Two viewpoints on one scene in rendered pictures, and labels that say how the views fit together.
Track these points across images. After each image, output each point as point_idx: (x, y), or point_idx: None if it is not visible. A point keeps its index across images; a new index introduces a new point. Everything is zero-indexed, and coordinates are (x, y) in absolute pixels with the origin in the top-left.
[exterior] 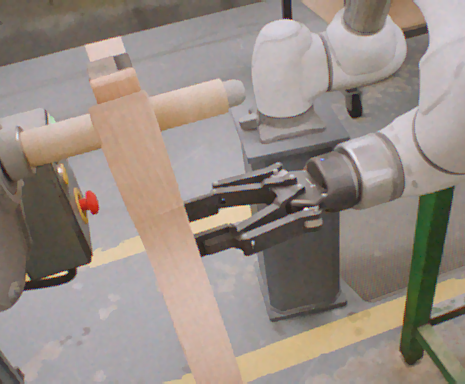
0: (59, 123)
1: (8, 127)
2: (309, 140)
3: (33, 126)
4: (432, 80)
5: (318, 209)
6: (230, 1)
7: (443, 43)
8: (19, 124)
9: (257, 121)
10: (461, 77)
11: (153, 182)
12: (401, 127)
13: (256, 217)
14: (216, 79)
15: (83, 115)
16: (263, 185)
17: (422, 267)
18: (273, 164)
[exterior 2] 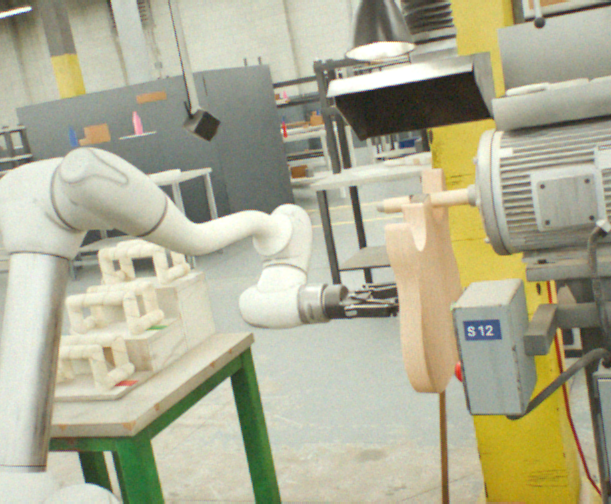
0: (452, 190)
1: (487, 298)
2: None
3: (468, 296)
4: (299, 233)
5: (362, 284)
6: (405, 131)
7: (289, 220)
8: (478, 298)
9: None
10: (303, 221)
11: None
12: (295, 278)
13: (389, 286)
14: (385, 199)
15: (441, 192)
16: (368, 297)
17: None
18: (348, 308)
